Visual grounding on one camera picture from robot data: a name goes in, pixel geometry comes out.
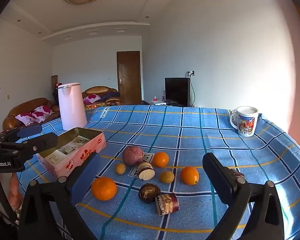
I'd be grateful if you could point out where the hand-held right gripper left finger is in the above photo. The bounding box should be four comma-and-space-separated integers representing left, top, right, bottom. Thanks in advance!
19, 152, 102, 240

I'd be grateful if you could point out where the brown leather sofa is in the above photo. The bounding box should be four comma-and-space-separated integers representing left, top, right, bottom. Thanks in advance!
2, 97, 61, 132

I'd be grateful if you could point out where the pink tin box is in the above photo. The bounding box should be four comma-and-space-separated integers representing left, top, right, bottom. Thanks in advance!
36, 127, 107, 179

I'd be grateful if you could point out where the printed paper leaflet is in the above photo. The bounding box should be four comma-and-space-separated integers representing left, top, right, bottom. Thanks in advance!
44, 135, 89, 166

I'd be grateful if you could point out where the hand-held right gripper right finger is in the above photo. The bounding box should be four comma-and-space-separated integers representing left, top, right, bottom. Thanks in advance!
202, 152, 285, 240

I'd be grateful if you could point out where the white electric kettle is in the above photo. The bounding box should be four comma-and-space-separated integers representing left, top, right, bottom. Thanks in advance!
57, 82, 88, 131

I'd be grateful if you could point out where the large orange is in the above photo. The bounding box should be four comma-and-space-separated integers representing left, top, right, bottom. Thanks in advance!
91, 177, 118, 201

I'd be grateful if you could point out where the brown leather armchair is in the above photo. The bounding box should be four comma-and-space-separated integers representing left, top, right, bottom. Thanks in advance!
82, 86, 122, 107

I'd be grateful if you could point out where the black television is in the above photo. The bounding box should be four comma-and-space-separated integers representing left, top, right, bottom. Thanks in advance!
164, 77, 191, 107

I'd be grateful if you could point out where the blue checked tablecloth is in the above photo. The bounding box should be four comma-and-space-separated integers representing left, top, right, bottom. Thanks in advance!
15, 104, 300, 240

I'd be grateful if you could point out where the white pink floral cushion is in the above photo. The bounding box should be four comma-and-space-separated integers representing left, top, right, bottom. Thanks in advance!
15, 112, 38, 126
83, 94, 101, 105
31, 105, 54, 121

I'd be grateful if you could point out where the white printed mug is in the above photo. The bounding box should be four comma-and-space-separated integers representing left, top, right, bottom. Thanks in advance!
229, 106, 259, 138

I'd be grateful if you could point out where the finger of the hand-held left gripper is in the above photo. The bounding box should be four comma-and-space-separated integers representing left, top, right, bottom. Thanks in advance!
0, 132, 59, 157
0, 124, 43, 143

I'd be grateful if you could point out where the person's left hand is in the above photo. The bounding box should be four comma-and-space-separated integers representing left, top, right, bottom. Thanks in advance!
10, 172, 23, 205

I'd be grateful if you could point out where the purple sugarcane piece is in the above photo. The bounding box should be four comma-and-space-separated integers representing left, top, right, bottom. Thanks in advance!
136, 161, 156, 181
155, 192, 179, 216

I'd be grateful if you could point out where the small orange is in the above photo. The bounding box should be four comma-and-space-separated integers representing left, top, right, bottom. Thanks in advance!
152, 151, 170, 168

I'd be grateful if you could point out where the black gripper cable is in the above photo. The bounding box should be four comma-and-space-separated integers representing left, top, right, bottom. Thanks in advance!
0, 172, 17, 222

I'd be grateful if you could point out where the brown wooden door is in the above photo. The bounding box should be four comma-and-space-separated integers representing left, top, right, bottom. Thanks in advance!
116, 51, 142, 105

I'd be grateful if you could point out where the purple sweet potato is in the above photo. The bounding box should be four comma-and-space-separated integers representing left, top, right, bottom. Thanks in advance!
122, 145, 144, 167

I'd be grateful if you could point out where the tall patterned vase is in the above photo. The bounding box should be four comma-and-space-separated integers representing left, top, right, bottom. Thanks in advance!
51, 75, 59, 105

